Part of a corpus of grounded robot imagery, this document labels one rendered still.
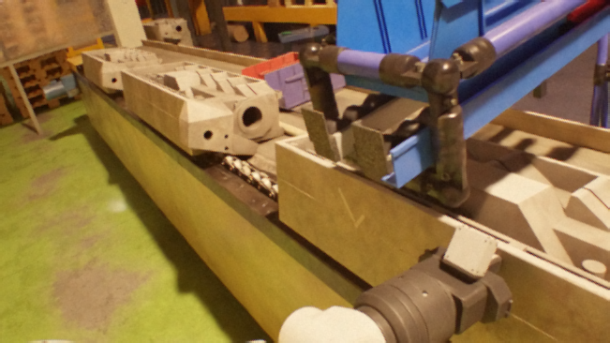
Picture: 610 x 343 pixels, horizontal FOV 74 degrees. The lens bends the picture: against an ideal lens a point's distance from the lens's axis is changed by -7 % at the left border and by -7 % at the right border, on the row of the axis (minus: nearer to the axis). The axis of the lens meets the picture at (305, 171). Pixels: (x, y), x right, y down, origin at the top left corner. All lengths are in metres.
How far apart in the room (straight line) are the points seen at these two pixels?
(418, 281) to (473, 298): 0.07
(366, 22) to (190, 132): 0.90
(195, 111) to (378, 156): 1.03
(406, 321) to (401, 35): 0.39
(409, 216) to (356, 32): 0.28
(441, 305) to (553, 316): 0.17
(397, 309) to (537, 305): 0.22
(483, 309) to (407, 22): 0.39
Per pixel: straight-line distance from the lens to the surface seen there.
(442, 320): 0.47
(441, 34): 0.47
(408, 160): 0.44
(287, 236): 1.06
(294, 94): 1.87
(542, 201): 0.77
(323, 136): 0.52
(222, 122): 1.43
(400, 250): 0.72
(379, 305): 0.44
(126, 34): 6.10
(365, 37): 0.60
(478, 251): 0.50
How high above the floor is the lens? 1.37
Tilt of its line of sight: 27 degrees down
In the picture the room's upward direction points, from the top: 11 degrees counter-clockwise
